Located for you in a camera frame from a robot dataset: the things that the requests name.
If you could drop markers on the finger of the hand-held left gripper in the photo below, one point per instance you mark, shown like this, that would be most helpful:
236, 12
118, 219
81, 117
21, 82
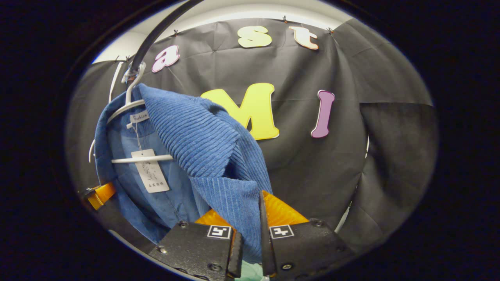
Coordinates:
102, 194

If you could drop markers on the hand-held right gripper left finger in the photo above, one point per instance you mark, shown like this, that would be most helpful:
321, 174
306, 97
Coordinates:
195, 249

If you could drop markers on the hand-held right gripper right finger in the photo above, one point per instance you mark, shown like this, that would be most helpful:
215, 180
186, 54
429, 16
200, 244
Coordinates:
304, 246

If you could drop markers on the green laundry hamper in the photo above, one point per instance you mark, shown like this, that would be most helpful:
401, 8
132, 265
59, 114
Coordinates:
253, 271

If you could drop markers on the white hanger with taped hook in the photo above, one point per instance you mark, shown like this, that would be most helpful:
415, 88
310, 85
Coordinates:
133, 88

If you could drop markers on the black backdrop cloth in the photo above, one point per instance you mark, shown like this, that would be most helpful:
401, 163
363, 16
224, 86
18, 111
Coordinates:
332, 175

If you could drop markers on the black clothes rail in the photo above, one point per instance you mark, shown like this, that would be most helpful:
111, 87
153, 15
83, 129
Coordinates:
156, 35

